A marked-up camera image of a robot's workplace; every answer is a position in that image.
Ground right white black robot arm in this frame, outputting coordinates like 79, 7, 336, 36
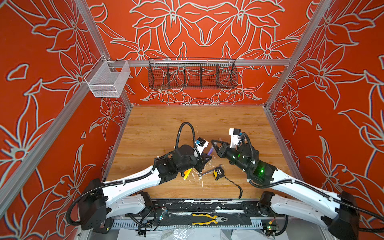
211, 129, 384, 240

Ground purple marker pen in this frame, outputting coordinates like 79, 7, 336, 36
208, 147, 214, 156

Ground silver wrench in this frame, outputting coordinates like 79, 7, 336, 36
198, 164, 224, 177

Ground yellow black tape measure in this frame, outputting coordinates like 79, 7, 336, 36
213, 167, 225, 181

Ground black wire basket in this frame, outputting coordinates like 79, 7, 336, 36
148, 58, 238, 90

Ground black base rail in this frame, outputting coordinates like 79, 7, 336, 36
136, 199, 284, 218

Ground yellow marker pen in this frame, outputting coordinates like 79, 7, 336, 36
183, 169, 192, 180

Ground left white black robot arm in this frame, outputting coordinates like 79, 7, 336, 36
66, 122, 212, 230

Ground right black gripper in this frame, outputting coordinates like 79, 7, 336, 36
209, 139, 251, 175

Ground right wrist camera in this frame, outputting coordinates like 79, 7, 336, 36
229, 128, 242, 149

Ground yellow handled pliers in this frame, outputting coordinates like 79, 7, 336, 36
192, 214, 229, 226

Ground white wire basket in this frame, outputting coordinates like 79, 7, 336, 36
85, 55, 131, 98

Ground black tape measure on ledge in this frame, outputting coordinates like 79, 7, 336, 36
93, 219, 114, 234

